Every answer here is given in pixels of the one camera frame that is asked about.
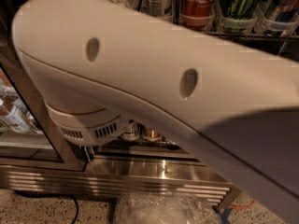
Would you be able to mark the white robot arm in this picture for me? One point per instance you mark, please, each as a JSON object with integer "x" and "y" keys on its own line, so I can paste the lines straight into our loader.
{"x": 235, "y": 109}

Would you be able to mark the labelled clear bottle top shelf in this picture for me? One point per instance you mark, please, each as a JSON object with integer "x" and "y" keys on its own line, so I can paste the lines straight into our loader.
{"x": 161, "y": 9}

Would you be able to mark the red Coca-Cola bottle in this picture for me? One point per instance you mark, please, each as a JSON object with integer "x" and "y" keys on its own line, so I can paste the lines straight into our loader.
{"x": 194, "y": 13}

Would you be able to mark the green can top shelf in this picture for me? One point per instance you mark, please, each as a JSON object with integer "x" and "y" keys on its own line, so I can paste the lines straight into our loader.
{"x": 237, "y": 10}

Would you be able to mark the brown tea bottle bottom shelf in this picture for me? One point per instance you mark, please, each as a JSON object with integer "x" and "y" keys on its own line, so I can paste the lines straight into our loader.
{"x": 131, "y": 131}

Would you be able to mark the gold can bottom shelf left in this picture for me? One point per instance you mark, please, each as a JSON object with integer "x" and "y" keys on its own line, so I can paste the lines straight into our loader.
{"x": 151, "y": 135}

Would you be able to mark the bottle behind glass door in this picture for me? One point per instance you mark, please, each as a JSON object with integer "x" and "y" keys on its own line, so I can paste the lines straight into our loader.
{"x": 13, "y": 117}

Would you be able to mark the glass fridge door left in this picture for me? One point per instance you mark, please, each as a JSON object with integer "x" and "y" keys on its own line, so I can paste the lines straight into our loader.
{"x": 31, "y": 139}

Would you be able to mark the blue Red Bull can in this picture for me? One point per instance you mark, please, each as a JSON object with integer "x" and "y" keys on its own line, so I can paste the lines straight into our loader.
{"x": 280, "y": 11}

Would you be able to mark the clear plastic bag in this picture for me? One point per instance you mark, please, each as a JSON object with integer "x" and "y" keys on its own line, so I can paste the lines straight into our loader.
{"x": 164, "y": 209}

